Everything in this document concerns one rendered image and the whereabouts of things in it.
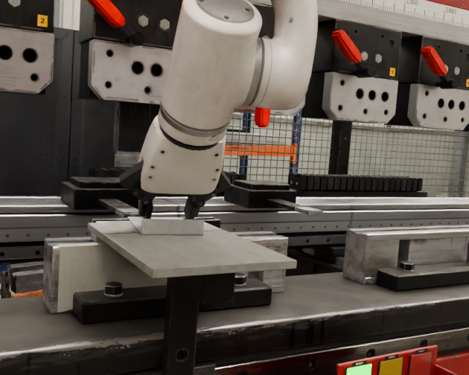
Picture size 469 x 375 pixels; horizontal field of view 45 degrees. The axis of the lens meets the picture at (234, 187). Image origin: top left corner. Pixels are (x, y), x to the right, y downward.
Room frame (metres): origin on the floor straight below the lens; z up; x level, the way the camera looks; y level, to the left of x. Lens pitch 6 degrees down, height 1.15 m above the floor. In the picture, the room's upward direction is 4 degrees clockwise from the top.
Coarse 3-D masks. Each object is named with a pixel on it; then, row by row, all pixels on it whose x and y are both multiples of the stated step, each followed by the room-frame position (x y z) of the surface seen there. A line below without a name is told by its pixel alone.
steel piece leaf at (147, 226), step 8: (136, 224) 0.80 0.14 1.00; (144, 224) 0.74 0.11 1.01; (152, 224) 0.74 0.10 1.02; (160, 224) 0.75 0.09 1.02; (168, 224) 0.75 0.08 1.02; (176, 224) 0.75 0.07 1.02; (184, 224) 0.76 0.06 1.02; (192, 224) 0.76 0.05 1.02; (200, 224) 0.76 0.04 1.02; (144, 232) 0.74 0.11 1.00; (152, 232) 0.74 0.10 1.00; (160, 232) 0.75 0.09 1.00; (168, 232) 0.75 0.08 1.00; (176, 232) 0.75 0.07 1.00; (184, 232) 0.76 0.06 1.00; (192, 232) 0.76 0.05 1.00; (200, 232) 0.76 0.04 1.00
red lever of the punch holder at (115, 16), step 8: (88, 0) 0.74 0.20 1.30; (96, 0) 0.73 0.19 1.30; (104, 0) 0.74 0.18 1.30; (96, 8) 0.75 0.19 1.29; (104, 8) 0.74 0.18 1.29; (112, 8) 0.75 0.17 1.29; (104, 16) 0.75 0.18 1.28; (112, 16) 0.75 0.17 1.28; (120, 16) 0.75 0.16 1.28; (112, 24) 0.75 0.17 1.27; (120, 24) 0.75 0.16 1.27; (128, 32) 0.76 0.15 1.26; (136, 32) 0.76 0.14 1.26; (128, 40) 0.77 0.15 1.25; (136, 40) 0.76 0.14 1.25
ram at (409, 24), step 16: (256, 0) 0.89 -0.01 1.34; (320, 0) 0.95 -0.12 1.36; (336, 0) 0.97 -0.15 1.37; (432, 0) 1.07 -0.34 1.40; (448, 0) 1.09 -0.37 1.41; (464, 0) 1.11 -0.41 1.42; (320, 16) 0.96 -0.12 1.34; (336, 16) 0.97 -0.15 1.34; (352, 16) 0.99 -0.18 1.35; (368, 16) 1.00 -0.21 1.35; (384, 16) 1.02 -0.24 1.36; (400, 16) 1.04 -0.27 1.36; (416, 32) 1.06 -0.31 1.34; (432, 32) 1.08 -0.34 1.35; (448, 32) 1.10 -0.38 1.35; (464, 32) 1.12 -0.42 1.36
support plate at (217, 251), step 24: (120, 240) 0.70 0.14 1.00; (144, 240) 0.71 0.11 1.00; (168, 240) 0.72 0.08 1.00; (192, 240) 0.73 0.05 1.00; (216, 240) 0.74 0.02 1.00; (240, 240) 0.75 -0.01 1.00; (144, 264) 0.59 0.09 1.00; (168, 264) 0.59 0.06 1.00; (192, 264) 0.60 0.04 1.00; (216, 264) 0.61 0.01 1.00; (240, 264) 0.62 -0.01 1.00; (264, 264) 0.63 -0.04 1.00; (288, 264) 0.65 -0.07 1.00
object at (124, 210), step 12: (72, 180) 1.05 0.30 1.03; (84, 180) 1.02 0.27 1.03; (96, 180) 1.04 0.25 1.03; (108, 180) 1.05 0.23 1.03; (72, 192) 1.00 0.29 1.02; (84, 192) 1.00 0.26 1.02; (96, 192) 1.01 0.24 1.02; (108, 192) 1.02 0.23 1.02; (120, 192) 1.03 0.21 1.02; (72, 204) 1.00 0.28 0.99; (84, 204) 1.00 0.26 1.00; (96, 204) 1.01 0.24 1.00; (108, 204) 0.96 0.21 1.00; (120, 204) 0.96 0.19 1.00; (132, 204) 1.04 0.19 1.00; (132, 216) 0.88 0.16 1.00
